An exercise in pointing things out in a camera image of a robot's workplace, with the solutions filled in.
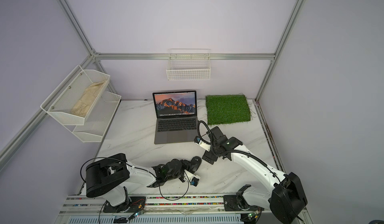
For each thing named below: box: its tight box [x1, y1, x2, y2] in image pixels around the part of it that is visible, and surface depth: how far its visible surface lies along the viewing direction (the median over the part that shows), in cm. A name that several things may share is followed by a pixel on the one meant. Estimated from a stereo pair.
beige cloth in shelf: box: [70, 80, 107, 118], surface depth 82 cm
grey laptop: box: [152, 90, 199, 145], surface depth 106 cm
